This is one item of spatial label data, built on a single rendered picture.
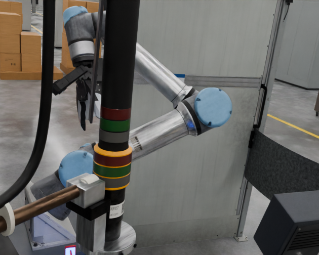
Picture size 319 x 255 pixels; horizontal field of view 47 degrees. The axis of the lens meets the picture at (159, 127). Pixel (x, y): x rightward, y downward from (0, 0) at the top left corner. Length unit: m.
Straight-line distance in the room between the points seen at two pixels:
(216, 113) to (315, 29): 9.21
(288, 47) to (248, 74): 8.14
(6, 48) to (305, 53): 7.07
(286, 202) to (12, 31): 7.18
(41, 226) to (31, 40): 6.91
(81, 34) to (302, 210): 0.79
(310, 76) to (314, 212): 9.15
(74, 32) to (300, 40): 9.59
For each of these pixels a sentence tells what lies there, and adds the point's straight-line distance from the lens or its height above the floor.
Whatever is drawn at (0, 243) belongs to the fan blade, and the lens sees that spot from 0.57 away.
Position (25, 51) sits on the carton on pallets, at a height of 0.55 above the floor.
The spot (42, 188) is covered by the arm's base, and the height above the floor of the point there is 1.16.
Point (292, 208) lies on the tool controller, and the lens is 1.11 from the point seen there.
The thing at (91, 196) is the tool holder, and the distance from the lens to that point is 0.40.
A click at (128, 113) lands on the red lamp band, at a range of 0.40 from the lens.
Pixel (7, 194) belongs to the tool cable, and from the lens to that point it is 0.34.
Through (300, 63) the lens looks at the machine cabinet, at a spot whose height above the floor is 0.61.
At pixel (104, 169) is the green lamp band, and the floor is 1.56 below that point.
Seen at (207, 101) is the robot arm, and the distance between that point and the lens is 1.07.
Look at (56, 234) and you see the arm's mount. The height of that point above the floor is 1.04.
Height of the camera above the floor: 1.74
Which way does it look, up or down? 19 degrees down
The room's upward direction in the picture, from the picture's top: 6 degrees clockwise
